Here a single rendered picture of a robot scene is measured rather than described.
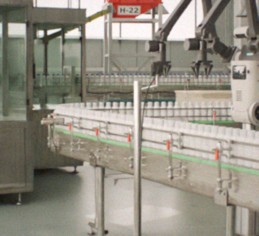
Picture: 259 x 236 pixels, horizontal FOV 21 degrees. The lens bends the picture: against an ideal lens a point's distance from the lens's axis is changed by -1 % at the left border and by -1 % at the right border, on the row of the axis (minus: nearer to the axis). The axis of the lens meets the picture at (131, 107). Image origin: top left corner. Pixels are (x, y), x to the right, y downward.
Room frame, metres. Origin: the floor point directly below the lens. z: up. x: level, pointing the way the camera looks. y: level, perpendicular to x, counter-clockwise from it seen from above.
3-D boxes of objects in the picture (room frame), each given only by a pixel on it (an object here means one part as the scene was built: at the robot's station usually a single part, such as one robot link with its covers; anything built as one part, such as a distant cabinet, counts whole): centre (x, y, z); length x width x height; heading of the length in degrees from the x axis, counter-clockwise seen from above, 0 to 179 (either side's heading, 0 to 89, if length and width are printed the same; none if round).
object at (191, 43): (3.77, -0.35, 1.60); 0.12 x 0.09 x 0.12; 117
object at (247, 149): (3.14, -0.55, 1.08); 0.06 x 0.06 x 0.17
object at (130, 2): (11.35, -0.02, 1.40); 0.92 x 0.72 x 2.80; 99
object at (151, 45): (4.17, -0.15, 1.61); 0.12 x 0.09 x 0.12; 117
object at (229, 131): (3.30, -0.47, 1.08); 0.06 x 0.06 x 0.17
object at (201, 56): (3.79, -0.38, 1.51); 0.10 x 0.07 x 0.07; 117
